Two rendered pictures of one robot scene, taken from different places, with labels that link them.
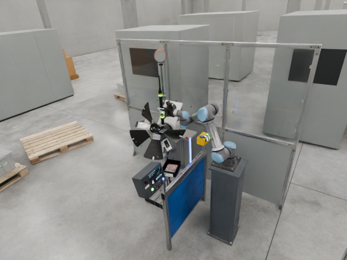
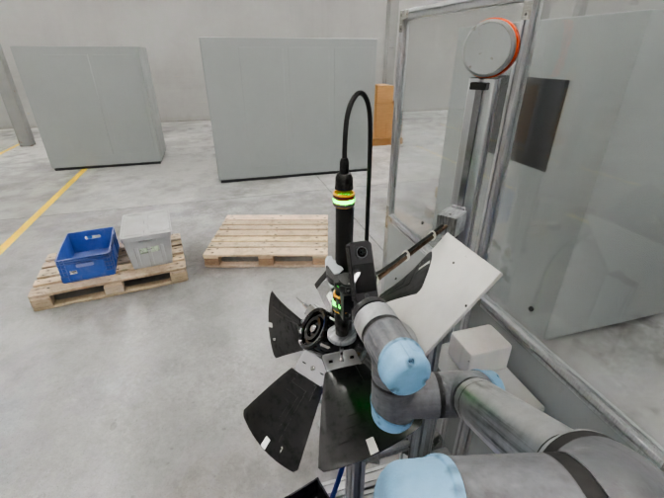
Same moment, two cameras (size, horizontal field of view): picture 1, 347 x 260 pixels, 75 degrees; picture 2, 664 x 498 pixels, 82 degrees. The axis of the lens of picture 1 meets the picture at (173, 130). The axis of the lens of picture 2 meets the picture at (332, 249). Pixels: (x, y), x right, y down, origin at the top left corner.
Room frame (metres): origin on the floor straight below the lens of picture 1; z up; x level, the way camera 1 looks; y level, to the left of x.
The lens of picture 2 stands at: (1.69, -0.31, 1.87)
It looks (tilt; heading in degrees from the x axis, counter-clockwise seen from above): 27 degrees down; 38
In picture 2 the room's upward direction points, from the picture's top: straight up
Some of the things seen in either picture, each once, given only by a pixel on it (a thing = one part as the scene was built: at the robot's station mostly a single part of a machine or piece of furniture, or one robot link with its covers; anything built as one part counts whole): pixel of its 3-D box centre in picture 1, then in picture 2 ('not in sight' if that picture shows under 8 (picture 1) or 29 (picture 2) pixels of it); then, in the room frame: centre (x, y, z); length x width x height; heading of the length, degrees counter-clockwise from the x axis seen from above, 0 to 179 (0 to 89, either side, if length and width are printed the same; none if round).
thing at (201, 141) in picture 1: (203, 139); not in sight; (2.30, -0.35, 1.02); 0.16 x 0.10 x 0.11; 144
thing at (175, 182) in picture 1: (187, 171); not in sight; (1.98, -0.12, 0.82); 0.90 x 0.04 x 0.08; 144
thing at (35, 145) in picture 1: (57, 140); (272, 238); (4.21, 2.48, 0.07); 1.20 x 1.00 x 0.15; 128
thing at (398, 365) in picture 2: (183, 114); (395, 355); (2.11, -0.11, 1.44); 0.11 x 0.08 x 0.09; 55
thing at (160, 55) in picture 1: (160, 55); (490, 48); (2.99, 0.11, 1.88); 0.16 x 0.07 x 0.16; 89
